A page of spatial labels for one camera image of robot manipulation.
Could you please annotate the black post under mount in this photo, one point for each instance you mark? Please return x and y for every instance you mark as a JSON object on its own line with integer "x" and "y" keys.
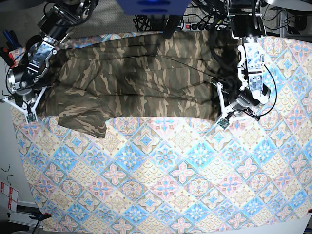
{"x": 171, "y": 25}

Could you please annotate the power strip with red switch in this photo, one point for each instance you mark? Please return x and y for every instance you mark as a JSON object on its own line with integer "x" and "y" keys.
{"x": 189, "y": 26}

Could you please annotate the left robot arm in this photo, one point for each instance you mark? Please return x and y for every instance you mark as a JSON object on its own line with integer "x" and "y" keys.
{"x": 246, "y": 25}

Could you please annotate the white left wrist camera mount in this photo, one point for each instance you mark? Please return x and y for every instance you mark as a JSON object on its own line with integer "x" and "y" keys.
{"x": 228, "y": 114}

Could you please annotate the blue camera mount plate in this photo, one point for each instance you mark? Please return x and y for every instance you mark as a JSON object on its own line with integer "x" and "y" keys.
{"x": 149, "y": 7}

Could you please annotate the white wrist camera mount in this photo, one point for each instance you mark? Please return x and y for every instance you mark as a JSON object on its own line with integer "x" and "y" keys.
{"x": 29, "y": 113}
{"x": 228, "y": 114}

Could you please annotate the patterned tile tablecloth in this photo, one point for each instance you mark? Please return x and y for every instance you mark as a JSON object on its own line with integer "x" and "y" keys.
{"x": 172, "y": 175}

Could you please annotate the blue handled clamp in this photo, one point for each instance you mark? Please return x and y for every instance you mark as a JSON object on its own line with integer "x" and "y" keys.
{"x": 12, "y": 40}

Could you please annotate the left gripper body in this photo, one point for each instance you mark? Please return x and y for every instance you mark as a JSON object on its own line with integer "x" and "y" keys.
{"x": 241, "y": 100}

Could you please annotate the black orange clamp bottom left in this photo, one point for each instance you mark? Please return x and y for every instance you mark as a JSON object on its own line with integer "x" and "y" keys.
{"x": 39, "y": 217}

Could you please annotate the red white label tag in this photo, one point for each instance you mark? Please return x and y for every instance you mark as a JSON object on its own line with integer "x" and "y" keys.
{"x": 8, "y": 197}

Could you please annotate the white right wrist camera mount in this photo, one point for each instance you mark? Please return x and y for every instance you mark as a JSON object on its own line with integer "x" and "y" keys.
{"x": 29, "y": 113}

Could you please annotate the camouflage T-shirt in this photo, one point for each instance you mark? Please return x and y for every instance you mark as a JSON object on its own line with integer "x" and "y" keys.
{"x": 142, "y": 76}

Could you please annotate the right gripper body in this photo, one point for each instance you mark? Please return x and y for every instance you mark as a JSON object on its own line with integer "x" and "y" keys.
{"x": 26, "y": 98}

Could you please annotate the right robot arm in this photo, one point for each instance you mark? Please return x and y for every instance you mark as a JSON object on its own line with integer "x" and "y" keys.
{"x": 26, "y": 81}

